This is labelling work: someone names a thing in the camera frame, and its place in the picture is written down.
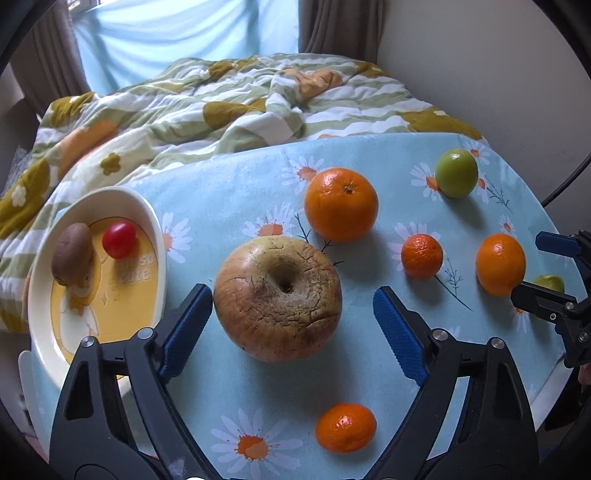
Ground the green plum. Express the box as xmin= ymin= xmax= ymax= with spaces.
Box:
xmin=533 ymin=274 xmax=565 ymax=293
xmin=435 ymin=149 xmax=479 ymax=199

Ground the small mandarin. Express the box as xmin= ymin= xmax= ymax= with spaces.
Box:
xmin=401 ymin=233 xmax=444 ymax=280

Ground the brown kiwi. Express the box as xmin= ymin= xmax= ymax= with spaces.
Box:
xmin=51 ymin=223 xmax=93 ymax=287

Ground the red cherry tomato large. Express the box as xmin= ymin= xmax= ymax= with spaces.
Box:
xmin=102 ymin=221 xmax=136 ymax=260

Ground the wrinkled old apple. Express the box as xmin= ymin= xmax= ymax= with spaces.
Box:
xmin=213 ymin=236 xmax=342 ymax=363

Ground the large orange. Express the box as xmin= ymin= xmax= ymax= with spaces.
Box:
xmin=304 ymin=168 xmax=379 ymax=243

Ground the right hand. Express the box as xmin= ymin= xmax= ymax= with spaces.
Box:
xmin=578 ymin=363 xmax=591 ymax=386

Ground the orange mandarin right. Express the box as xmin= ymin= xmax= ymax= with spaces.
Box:
xmin=475 ymin=233 xmax=526 ymax=298

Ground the cream duck pattern bowl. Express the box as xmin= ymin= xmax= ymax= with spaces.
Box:
xmin=28 ymin=187 xmax=166 ymax=387

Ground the blue daisy tablecloth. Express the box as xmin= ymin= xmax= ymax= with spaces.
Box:
xmin=18 ymin=132 xmax=585 ymax=480

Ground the brown curtain right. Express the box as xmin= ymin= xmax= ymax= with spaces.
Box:
xmin=298 ymin=0 xmax=386 ymax=63

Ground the brown curtain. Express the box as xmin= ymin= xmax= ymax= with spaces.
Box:
xmin=298 ymin=0 xmax=386 ymax=63
xmin=10 ymin=1 xmax=90 ymax=116

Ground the green striped floral duvet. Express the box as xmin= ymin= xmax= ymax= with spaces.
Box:
xmin=1 ymin=53 xmax=489 ymax=333

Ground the brown curtain left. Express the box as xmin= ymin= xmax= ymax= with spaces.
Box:
xmin=10 ymin=1 xmax=90 ymax=116

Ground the light blue sheer curtain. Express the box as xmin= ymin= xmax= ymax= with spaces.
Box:
xmin=72 ymin=0 xmax=298 ymax=94

